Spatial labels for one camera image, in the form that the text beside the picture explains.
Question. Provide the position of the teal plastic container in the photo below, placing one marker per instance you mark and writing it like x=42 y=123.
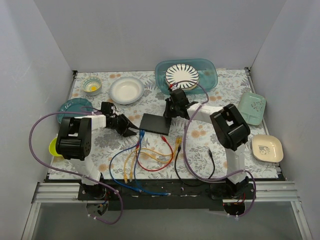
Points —
x=207 y=73

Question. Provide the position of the cream square dish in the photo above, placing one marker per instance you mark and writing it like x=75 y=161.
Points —
x=267 y=148

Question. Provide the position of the small patterned bowl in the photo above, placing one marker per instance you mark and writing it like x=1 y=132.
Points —
x=92 y=85

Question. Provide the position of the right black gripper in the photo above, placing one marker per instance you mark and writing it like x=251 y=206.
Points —
x=169 y=110

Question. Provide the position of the white deep plate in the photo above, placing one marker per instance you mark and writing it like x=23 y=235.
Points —
x=126 y=90

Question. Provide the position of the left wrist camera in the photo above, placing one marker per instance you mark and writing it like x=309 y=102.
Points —
x=114 y=110

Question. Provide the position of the mint green square tray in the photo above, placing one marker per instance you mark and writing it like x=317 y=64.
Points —
x=252 y=107

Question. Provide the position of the lime green bowl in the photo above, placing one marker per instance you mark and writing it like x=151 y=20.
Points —
x=52 y=148

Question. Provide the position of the teal scalloped plate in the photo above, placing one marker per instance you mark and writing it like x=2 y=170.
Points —
x=76 y=107

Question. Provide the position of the black network switch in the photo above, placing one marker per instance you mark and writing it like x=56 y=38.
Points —
x=155 y=124

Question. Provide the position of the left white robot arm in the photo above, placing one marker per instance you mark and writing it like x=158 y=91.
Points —
x=74 y=142

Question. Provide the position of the striped blue white plate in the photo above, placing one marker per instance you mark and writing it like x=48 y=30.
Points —
x=183 y=76

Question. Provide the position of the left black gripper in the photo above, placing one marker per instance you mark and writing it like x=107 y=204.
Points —
x=121 y=122

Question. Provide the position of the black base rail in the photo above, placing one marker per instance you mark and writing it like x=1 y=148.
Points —
x=205 y=196

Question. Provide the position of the aluminium frame rail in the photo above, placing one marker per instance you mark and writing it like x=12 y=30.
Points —
x=266 y=191

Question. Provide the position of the floral table mat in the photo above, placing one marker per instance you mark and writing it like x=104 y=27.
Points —
x=112 y=155

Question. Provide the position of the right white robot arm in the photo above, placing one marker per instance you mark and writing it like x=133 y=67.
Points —
x=230 y=128

